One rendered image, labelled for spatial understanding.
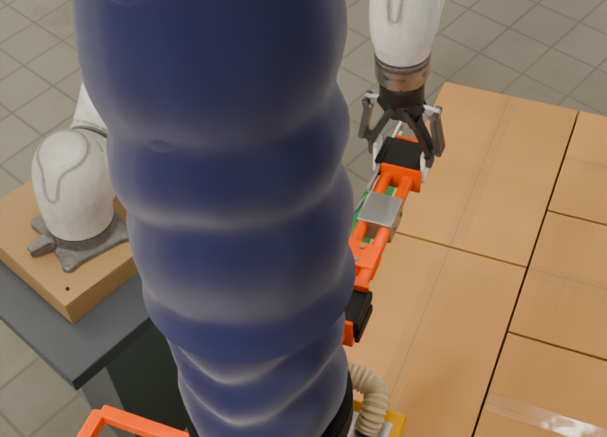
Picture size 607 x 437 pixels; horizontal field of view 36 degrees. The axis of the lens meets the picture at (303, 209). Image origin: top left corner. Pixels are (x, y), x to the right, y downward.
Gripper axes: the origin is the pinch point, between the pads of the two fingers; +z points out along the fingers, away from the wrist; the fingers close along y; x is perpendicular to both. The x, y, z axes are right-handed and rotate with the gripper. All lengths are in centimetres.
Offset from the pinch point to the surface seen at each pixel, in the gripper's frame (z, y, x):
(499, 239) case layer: 66, 13, 42
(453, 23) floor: 121, -40, 189
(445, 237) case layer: 66, 0, 38
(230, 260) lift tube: -56, 6, -67
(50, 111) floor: 121, -173, 91
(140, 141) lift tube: -69, -1, -67
